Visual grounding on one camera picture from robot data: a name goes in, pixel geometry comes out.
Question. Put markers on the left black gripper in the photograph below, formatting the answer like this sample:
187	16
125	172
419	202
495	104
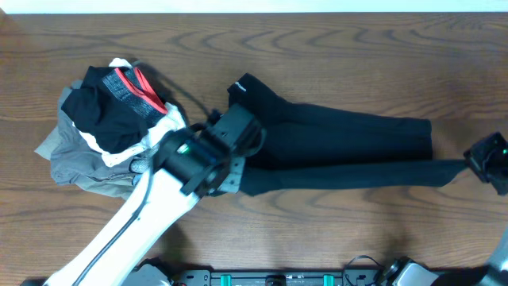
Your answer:
236	175

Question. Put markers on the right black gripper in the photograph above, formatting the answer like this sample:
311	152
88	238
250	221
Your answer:
479	156

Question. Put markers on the black long pants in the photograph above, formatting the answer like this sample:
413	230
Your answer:
316	147

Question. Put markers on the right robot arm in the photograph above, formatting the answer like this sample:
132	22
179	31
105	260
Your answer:
407	272

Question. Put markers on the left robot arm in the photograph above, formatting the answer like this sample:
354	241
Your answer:
155	204

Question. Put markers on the white garment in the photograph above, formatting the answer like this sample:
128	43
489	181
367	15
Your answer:
172	120

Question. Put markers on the black shorts red waistband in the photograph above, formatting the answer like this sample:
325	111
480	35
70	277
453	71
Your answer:
115	105

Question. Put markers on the grey garment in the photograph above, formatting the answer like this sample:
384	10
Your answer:
74	162

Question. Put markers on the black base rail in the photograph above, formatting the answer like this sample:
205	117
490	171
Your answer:
361	277

